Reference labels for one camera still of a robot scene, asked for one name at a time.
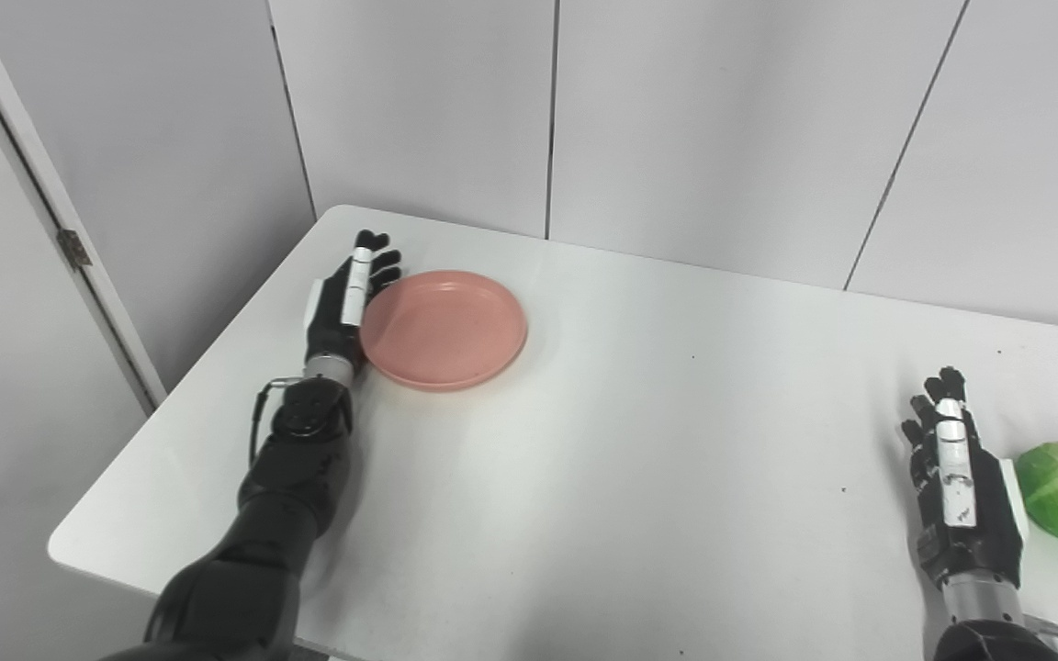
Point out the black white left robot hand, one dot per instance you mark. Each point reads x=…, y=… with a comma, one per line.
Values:
x=327, y=326

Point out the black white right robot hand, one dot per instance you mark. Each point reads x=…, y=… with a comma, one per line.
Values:
x=984, y=523

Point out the pink plate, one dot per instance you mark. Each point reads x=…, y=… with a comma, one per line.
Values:
x=442, y=330

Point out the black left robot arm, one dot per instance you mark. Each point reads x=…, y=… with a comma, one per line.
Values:
x=286, y=487

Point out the metal door hinge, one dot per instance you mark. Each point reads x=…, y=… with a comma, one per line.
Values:
x=74, y=248

